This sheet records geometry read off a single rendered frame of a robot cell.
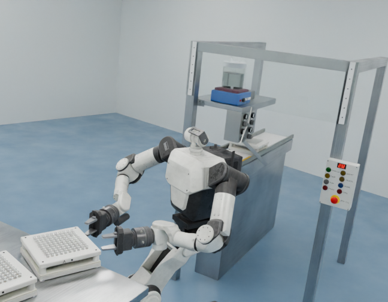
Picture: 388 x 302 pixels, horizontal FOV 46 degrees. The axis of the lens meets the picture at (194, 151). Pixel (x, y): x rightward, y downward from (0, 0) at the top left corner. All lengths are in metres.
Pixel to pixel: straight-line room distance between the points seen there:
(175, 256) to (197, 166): 0.45
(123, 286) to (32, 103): 6.14
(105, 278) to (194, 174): 0.58
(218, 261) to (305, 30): 3.68
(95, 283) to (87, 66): 6.61
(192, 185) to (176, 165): 0.14
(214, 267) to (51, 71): 5.15
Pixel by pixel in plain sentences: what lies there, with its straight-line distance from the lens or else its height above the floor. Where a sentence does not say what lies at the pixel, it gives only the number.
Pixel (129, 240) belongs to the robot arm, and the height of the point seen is 0.92.
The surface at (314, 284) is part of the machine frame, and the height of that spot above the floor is 0.36.
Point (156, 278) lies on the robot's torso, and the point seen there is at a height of 0.66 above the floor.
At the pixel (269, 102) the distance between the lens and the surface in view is 2.78.
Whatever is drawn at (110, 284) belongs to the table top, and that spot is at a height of 0.84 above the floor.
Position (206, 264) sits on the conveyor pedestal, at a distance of 3.53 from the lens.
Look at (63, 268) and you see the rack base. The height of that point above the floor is 0.87.
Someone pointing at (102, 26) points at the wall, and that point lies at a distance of 8.36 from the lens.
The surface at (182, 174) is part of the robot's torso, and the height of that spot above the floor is 1.16.
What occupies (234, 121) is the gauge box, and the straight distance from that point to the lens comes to 2.95.
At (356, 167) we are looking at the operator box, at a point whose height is 1.15.
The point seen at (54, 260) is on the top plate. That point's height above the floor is 0.91.
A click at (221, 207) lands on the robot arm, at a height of 1.10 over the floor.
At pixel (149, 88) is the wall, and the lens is 8.06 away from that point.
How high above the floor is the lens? 1.83
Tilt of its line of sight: 16 degrees down
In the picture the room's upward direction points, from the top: 6 degrees clockwise
